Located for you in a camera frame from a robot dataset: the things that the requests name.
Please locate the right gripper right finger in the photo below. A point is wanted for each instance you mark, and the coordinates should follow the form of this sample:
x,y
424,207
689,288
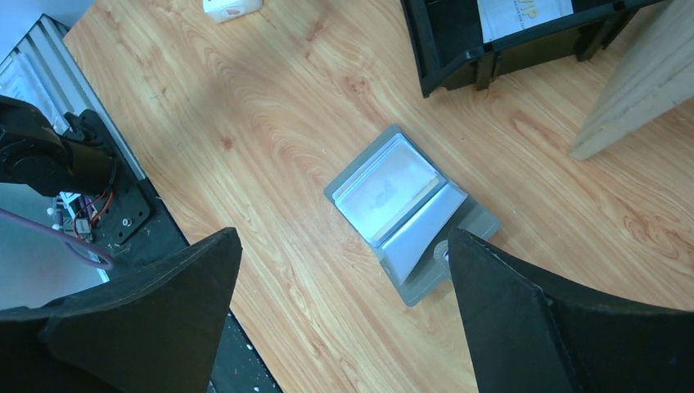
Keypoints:
x,y
531,330

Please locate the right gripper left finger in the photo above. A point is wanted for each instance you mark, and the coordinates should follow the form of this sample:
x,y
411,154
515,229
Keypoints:
x,y
156,329

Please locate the white pink card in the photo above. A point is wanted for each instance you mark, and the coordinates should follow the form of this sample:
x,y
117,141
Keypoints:
x,y
224,10

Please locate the black organizer tray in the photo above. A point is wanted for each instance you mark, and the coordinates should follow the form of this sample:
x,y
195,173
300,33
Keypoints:
x,y
450,52

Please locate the grey card in tray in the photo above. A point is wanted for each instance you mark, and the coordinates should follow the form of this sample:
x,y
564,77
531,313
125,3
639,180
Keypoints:
x,y
500,18

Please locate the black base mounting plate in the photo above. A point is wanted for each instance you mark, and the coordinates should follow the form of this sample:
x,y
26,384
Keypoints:
x,y
131,222

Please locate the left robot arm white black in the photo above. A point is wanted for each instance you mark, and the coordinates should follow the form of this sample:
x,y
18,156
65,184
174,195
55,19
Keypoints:
x,y
33,154

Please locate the aluminium frame rail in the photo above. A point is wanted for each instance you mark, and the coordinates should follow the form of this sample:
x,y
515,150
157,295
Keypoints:
x,y
65,83

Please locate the wooden shelf unit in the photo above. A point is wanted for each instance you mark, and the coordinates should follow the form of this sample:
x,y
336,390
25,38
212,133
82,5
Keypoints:
x,y
655,75

